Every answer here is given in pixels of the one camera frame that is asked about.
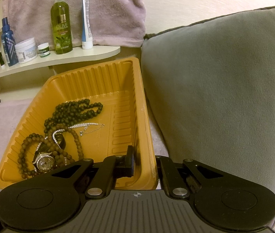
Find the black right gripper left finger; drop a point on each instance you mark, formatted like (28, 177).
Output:
(49, 200)

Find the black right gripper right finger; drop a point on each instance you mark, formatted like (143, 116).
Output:
(224, 201)

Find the silver crystal wristwatch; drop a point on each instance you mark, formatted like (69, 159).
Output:
(43, 160)

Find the orange plastic tray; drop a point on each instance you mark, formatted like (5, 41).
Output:
(123, 121)

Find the grey cushion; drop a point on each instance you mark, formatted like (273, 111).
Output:
(211, 88)

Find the cream wooden shelf unit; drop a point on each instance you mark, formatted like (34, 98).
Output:
(23, 81)

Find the small green-label jar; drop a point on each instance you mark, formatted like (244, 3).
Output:
(43, 49)

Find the white cream jar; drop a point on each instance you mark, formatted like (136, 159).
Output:
(26, 50)

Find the black white lip balm stick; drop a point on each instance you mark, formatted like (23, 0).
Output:
(2, 63)

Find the blue spray bottle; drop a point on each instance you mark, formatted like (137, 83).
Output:
(8, 43)

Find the blue white cream tube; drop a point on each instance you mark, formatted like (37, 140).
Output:
(87, 38)

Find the green olive spray bottle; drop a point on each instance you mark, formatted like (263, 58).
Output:
(61, 27)

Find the lavender hanging towel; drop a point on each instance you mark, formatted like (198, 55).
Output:
(112, 22)

